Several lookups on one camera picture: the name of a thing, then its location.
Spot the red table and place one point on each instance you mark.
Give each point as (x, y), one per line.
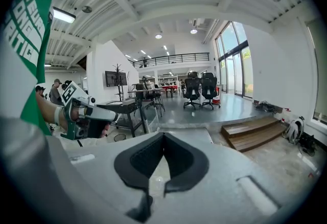
(169, 88)

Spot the white backpack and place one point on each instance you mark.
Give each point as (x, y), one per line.
(295, 129)

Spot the ceiling smoke detector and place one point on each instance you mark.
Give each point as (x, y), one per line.
(87, 9)

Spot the side window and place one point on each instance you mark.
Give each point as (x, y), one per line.
(318, 72)

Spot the grey desk with chair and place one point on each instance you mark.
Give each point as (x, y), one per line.
(148, 92)

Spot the person's left hand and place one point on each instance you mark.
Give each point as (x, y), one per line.
(105, 130)

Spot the black office chair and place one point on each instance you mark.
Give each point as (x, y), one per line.
(210, 88)
(192, 88)

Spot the wooden steps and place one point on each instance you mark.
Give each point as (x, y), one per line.
(251, 132)

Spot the black coat rack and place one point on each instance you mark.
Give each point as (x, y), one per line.
(119, 77)

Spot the wall-mounted black monitor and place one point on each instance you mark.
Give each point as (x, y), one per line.
(115, 79)

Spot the black metal table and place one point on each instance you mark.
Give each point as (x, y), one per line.
(122, 109)

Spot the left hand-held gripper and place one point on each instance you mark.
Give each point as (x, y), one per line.
(98, 113)

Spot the person's left forearm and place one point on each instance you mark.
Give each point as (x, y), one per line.
(47, 109)

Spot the black bag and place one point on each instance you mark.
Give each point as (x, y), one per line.
(307, 143)

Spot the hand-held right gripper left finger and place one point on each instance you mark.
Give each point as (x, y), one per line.
(132, 166)

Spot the long ceiling light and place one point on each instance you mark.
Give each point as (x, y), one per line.
(63, 15)

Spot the tall glass window wall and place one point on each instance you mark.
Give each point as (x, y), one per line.
(233, 62)

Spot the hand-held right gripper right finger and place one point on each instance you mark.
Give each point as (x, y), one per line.
(189, 166)

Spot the black balcony railing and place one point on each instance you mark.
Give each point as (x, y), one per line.
(171, 59)

